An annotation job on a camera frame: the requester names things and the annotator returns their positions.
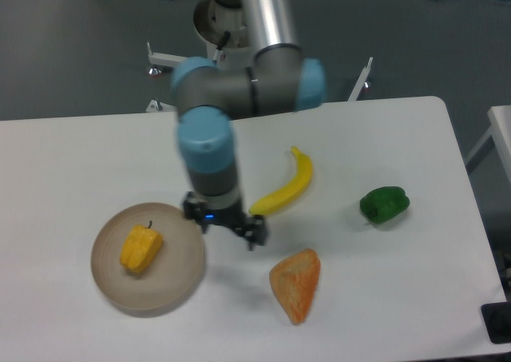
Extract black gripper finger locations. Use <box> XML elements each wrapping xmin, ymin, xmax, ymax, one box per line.
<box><xmin>182</xmin><ymin>191</ymin><xmax>208</xmax><ymax>234</ymax></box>
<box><xmin>235</xmin><ymin>215</ymin><xmax>268</xmax><ymax>251</ymax></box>

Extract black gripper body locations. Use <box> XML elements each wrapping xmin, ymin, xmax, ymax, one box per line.
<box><xmin>195</xmin><ymin>193</ymin><xmax>247</xmax><ymax>232</ymax></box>

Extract yellow bell pepper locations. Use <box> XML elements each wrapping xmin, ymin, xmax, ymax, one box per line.
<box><xmin>120</xmin><ymin>221</ymin><xmax>163</xmax><ymax>273</ymax></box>

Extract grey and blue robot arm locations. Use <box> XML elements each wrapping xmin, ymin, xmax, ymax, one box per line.
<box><xmin>171</xmin><ymin>0</ymin><xmax>327</xmax><ymax>247</ymax></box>

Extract beige round plate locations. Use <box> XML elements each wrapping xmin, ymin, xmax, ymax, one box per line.
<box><xmin>90</xmin><ymin>202</ymin><xmax>205</xmax><ymax>316</ymax></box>

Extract green bell pepper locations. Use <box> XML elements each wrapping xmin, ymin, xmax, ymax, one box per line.
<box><xmin>359</xmin><ymin>186</ymin><xmax>410</xmax><ymax>225</ymax></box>

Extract orange bread slice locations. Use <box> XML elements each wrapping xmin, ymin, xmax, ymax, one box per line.
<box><xmin>269</xmin><ymin>249</ymin><xmax>321</xmax><ymax>325</ymax></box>

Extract yellow banana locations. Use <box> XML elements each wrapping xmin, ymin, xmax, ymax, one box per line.
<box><xmin>248</xmin><ymin>146</ymin><xmax>314</xmax><ymax>216</ymax></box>

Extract black device at table edge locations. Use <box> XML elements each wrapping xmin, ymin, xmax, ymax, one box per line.
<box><xmin>481</xmin><ymin>302</ymin><xmax>510</xmax><ymax>344</ymax></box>

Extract white side table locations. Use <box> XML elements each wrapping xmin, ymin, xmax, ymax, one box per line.
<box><xmin>463</xmin><ymin>105</ymin><xmax>510</xmax><ymax>179</ymax></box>

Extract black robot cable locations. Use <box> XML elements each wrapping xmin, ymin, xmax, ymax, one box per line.
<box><xmin>214</xmin><ymin>30</ymin><xmax>232</xmax><ymax>62</ymax></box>

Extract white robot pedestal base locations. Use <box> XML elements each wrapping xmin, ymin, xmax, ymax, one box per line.
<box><xmin>146</xmin><ymin>0</ymin><xmax>373</xmax><ymax>113</ymax></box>

